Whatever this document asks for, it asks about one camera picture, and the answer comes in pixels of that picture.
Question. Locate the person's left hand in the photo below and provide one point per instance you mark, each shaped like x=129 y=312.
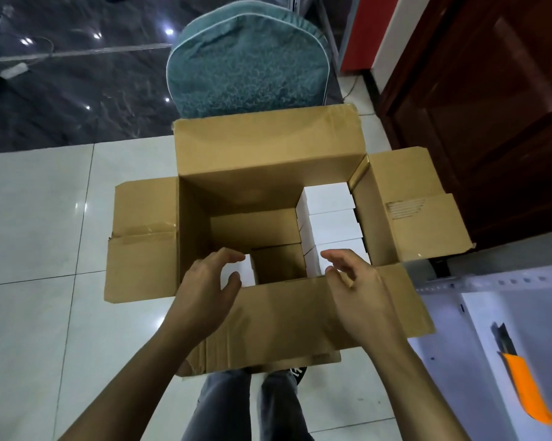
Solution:
x=202 y=303

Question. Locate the person's right hand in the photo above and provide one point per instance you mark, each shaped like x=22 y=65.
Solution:
x=368 y=303

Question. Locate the stack of small white boxes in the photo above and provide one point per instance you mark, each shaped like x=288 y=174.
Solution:
x=329 y=216

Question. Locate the white metal shelving rack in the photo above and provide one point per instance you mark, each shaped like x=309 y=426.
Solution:
x=533 y=307

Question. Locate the large brown cardboard box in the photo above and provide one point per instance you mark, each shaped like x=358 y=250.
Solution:
x=267 y=147

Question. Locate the orange utility knife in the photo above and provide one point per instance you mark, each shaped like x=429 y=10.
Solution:
x=526 y=386

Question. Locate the person's left forearm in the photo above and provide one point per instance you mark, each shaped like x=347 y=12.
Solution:
x=129 y=390

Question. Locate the person's right forearm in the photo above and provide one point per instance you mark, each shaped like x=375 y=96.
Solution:
x=418 y=395

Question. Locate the person's grey trouser legs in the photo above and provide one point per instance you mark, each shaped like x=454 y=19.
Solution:
x=221 y=413

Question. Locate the black and white sneaker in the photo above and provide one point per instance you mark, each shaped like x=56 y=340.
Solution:
x=300 y=373

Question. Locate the dark wooden door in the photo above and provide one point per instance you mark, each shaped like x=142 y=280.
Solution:
x=487 y=105

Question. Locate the teal fabric chair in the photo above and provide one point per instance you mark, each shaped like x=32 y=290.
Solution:
x=248 y=64

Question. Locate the white power strip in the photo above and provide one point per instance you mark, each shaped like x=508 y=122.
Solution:
x=13 y=70

